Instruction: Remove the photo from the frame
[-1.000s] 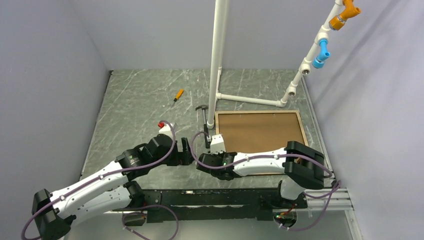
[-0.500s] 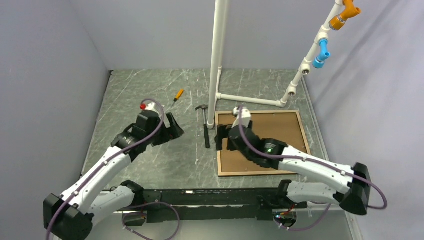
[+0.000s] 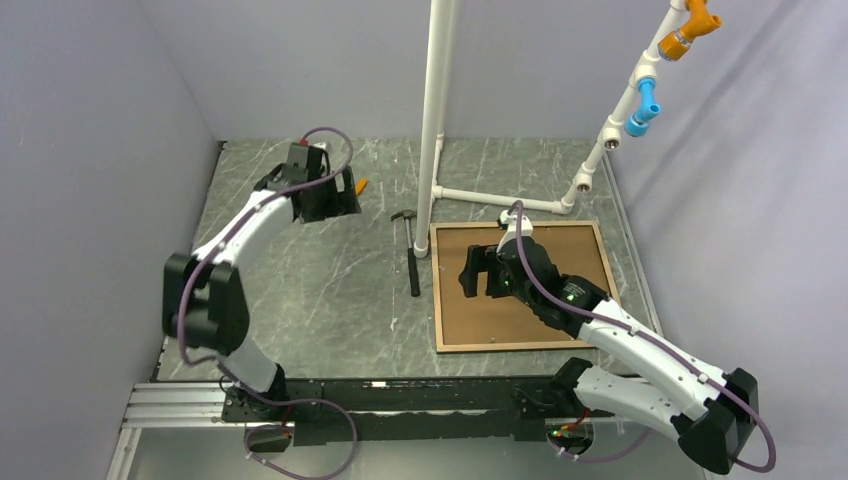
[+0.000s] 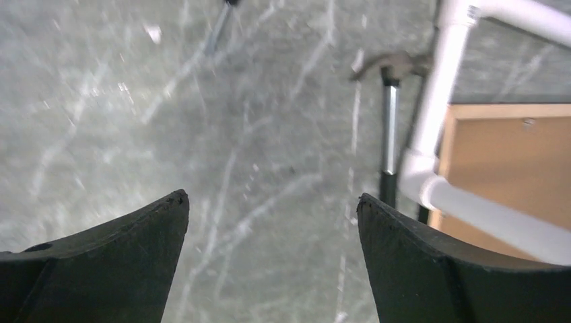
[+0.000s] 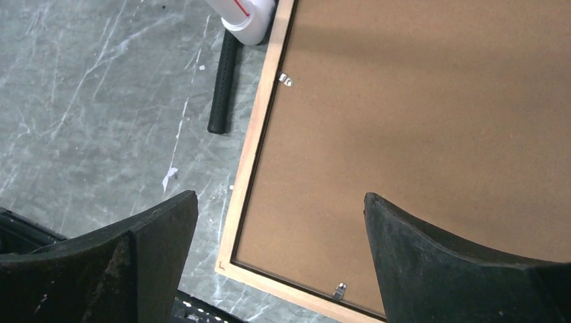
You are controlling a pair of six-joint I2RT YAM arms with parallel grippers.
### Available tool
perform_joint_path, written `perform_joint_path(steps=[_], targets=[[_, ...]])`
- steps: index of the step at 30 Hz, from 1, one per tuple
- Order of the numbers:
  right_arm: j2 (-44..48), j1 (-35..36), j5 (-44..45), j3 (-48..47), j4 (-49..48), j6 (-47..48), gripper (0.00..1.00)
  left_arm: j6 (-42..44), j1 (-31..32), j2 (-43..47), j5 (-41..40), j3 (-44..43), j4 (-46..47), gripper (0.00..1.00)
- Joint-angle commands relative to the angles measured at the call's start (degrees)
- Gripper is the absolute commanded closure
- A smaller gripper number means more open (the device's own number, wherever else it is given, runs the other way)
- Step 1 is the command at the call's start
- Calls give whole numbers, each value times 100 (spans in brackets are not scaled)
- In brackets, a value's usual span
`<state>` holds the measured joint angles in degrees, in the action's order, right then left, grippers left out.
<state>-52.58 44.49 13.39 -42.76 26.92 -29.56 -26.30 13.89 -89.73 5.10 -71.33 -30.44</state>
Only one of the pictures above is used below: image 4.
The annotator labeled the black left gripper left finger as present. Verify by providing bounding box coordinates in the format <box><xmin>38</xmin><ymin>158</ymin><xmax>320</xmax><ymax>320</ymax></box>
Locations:
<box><xmin>1</xmin><ymin>190</ymin><xmax>189</xmax><ymax>322</ymax></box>

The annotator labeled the black wooden picture frame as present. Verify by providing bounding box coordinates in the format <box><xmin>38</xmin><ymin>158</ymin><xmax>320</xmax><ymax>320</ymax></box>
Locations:
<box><xmin>428</xmin><ymin>104</ymin><xmax>570</xmax><ymax>265</ymax></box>

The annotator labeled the white PVC pipe structure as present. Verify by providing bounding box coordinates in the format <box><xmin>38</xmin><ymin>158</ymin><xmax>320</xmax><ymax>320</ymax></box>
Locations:
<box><xmin>398</xmin><ymin>1</ymin><xmax>570</xmax><ymax>265</ymax></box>

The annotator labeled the steel claw hammer black grip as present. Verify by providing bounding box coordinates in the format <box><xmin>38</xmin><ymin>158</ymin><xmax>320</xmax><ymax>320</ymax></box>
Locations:
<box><xmin>350</xmin><ymin>50</ymin><xmax>434</xmax><ymax>208</ymax></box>

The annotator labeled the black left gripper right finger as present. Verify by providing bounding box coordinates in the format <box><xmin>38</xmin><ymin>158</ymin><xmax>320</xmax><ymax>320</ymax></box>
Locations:
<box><xmin>357</xmin><ymin>193</ymin><xmax>570</xmax><ymax>322</ymax></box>

